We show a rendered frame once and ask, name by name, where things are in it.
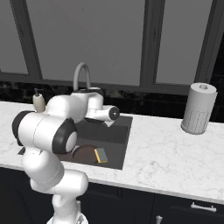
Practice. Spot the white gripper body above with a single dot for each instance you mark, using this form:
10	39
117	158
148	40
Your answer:
109	123

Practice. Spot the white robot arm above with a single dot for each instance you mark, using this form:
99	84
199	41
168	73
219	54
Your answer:
43	132

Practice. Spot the dark sink basin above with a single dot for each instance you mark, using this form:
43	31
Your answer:
113	140

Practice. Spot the yellow and grey sponge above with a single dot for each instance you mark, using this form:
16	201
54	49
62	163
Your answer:
101	155

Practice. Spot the grey curved tap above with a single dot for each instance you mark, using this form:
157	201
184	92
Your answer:
79	70

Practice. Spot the beige soap dispenser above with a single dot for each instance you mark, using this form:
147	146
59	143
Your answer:
38	102

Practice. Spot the dark cupboard door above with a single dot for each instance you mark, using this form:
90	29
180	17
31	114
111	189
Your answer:
116	207

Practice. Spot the dark framed window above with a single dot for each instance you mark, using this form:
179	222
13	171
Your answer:
87	38

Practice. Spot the white paper towel roll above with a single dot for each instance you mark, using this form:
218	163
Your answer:
199	109

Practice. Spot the dark drawer front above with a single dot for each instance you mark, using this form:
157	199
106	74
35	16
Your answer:
180	211

